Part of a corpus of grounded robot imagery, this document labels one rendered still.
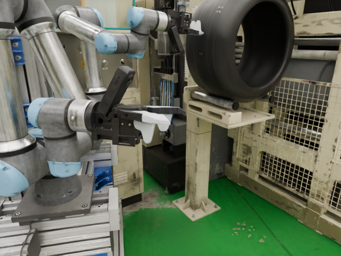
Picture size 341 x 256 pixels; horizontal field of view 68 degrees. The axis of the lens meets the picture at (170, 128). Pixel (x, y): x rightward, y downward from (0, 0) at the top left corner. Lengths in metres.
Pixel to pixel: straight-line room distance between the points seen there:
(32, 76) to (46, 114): 0.42
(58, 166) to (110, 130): 0.17
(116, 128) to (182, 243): 1.30
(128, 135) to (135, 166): 1.37
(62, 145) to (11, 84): 0.19
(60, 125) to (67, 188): 0.33
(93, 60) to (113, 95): 0.83
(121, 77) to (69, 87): 0.24
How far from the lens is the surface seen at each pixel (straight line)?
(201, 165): 1.81
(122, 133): 0.54
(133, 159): 1.87
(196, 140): 1.70
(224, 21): 1.20
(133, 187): 1.98
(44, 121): 0.64
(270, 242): 1.87
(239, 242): 1.81
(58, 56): 0.76
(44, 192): 0.90
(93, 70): 1.37
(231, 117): 1.29
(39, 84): 1.04
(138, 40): 1.07
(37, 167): 0.77
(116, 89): 0.54
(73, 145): 0.66
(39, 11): 0.78
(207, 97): 1.42
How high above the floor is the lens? 1.21
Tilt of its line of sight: 19 degrees down
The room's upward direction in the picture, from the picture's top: straight up
